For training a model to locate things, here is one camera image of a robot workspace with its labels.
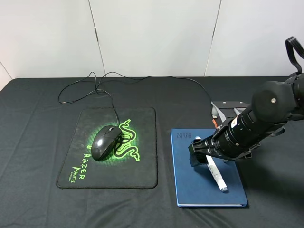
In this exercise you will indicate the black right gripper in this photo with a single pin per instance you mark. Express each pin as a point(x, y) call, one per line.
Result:
point(216, 145)

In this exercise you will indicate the white marker pen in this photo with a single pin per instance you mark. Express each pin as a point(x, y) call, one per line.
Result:
point(216, 174)

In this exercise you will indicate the black computer mouse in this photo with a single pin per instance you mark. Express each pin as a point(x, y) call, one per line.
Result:
point(104, 141)

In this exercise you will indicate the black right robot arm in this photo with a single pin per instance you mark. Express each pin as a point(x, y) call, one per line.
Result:
point(273, 105)

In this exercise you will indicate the blue notebook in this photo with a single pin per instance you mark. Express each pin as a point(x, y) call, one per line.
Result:
point(196, 186)

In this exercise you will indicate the orange notebook bookmark ribbon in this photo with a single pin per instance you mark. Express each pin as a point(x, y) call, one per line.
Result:
point(215, 124)

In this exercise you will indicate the black green Razer mouse pad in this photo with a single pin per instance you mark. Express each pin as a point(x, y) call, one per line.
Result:
point(112, 149)

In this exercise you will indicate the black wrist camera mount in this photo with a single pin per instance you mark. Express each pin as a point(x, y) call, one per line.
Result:
point(227, 109)

